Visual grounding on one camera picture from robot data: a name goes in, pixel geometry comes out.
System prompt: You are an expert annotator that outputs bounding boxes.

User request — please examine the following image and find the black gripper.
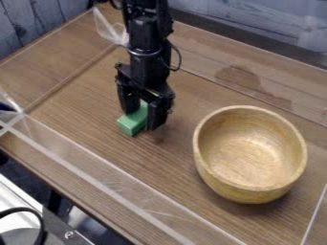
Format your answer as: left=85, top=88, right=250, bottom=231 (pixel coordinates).
left=114, top=47, right=174, bottom=130

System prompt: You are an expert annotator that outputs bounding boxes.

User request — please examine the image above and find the clear acrylic front wall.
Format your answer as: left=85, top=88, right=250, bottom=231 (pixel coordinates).
left=0, top=92, right=246, bottom=245

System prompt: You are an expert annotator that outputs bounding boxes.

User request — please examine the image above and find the clear acrylic right panel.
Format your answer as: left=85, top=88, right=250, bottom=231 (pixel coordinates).
left=300, top=184, right=327, bottom=245

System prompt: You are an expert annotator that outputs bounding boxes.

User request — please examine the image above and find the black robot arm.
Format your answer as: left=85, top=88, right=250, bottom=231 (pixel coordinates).
left=109, top=0, right=174, bottom=130

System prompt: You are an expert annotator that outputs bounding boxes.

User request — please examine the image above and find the black cable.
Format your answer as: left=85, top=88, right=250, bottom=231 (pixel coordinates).
left=0, top=206, right=48, bottom=245

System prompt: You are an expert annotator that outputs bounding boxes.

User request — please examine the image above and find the clear acrylic corner bracket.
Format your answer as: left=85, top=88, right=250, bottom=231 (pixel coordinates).
left=92, top=8, right=129, bottom=47

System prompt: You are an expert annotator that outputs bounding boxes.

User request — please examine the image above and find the green rectangular block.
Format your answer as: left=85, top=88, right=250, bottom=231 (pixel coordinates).
left=117, top=101, right=148, bottom=137

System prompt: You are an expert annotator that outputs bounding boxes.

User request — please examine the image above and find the light wooden bowl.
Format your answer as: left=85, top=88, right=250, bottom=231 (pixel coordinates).
left=193, top=105, right=308, bottom=204

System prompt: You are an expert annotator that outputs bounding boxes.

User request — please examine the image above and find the grey metal bracket with screw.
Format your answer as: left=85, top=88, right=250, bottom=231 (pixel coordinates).
left=42, top=210, right=94, bottom=245

